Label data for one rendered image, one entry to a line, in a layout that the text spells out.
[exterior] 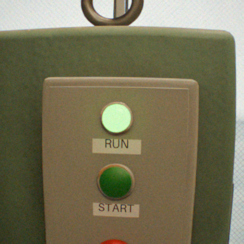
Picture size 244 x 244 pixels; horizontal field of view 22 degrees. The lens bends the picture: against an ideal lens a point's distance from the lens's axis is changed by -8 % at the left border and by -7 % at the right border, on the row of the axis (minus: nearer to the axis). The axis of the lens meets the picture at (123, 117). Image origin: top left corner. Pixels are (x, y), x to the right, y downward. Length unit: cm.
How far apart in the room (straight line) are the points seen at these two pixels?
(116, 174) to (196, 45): 12
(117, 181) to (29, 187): 10
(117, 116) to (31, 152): 11
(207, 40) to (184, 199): 12
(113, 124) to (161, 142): 3
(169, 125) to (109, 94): 4
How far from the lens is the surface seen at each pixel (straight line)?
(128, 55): 47
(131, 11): 57
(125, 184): 40
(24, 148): 48
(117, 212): 41
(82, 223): 42
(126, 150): 41
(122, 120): 40
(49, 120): 41
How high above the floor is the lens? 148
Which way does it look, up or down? 3 degrees down
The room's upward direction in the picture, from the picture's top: 1 degrees clockwise
